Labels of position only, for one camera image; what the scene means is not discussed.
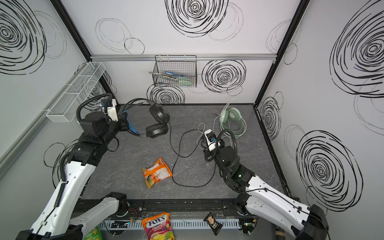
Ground Fox's fruits candy bag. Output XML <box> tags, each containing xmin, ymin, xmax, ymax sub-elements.
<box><xmin>142</xmin><ymin>212</ymin><xmax>175</xmax><ymax>240</ymax></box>

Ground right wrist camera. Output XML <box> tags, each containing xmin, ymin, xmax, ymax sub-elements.
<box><xmin>204</xmin><ymin>129</ymin><xmax>217</xmax><ymax>152</ymax></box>

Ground green snack bag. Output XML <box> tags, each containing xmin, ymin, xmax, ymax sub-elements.
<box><xmin>83</xmin><ymin>227</ymin><xmax>103</xmax><ymax>240</ymax></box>

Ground orange snack bag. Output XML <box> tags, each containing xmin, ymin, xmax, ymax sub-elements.
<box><xmin>142</xmin><ymin>158</ymin><xmax>173</xmax><ymax>189</ymax></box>

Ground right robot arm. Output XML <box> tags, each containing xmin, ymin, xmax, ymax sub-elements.
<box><xmin>203</xmin><ymin>129</ymin><xmax>331</xmax><ymax>240</ymax></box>

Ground black gaming headphones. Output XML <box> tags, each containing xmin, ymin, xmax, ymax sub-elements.
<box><xmin>119</xmin><ymin>98</ymin><xmax>171</xmax><ymax>139</ymax></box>

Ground small dark snack packet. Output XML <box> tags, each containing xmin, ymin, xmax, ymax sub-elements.
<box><xmin>203</xmin><ymin>212</ymin><xmax>223</xmax><ymax>236</ymax></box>

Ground mint green headphones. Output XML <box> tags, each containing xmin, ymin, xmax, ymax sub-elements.
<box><xmin>219</xmin><ymin>107</ymin><xmax>247</xmax><ymax>138</ymax></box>

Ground green brush in basket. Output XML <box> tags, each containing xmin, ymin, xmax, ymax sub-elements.
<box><xmin>149</xmin><ymin>72</ymin><xmax>194</xmax><ymax>87</ymax></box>

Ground white mesh wall shelf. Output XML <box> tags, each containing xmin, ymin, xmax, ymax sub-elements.
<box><xmin>46</xmin><ymin>62</ymin><xmax>106</xmax><ymax>123</ymax></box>

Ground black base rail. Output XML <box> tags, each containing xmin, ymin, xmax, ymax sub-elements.
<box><xmin>109</xmin><ymin>199</ymin><xmax>257</xmax><ymax>219</ymax></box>

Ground mint green headphone cable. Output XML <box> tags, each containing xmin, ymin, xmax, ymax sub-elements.
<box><xmin>196</xmin><ymin>103</ymin><xmax>248</xmax><ymax>151</ymax></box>

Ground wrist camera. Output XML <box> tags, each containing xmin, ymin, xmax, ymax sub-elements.
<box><xmin>204</xmin><ymin>129</ymin><xmax>217</xmax><ymax>152</ymax></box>
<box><xmin>107</xmin><ymin>99</ymin><xmax>118</xmax><ymax>122</ymax></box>

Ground black wire wall basket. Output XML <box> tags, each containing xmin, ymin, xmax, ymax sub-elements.
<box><xmin>152</xmin><ymin>55</ymin><xmax>198</xmax><ymax>88</ymax></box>

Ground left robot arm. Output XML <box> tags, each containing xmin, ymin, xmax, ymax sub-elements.
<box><xmin>17</xmin><ymin>94</ymin><xmax>129</xmax><ymax>240</ymax></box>

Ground dark cylindrical roll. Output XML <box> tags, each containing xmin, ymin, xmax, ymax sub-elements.
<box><xmin>275</xmin><ymin>226</ymin><xmax>286</xmax><ymax>240</ymax></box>

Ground blue tool in basket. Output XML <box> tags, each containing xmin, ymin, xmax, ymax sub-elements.
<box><xmin>165</xmin><ymin>71</ymin><xmax>179</xmax><ymax>78</ymax></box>

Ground white slotted cable duct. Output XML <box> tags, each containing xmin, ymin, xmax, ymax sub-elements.
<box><xmin>98</xmin><ymin>218</ymin><xmax>241</xmax><ymax>231</ymax></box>

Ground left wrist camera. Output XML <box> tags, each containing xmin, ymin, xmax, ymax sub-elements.
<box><xmin>107</xmin><ymin>99</ymin><xmax>118</xmax><ymax>122</ymax></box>

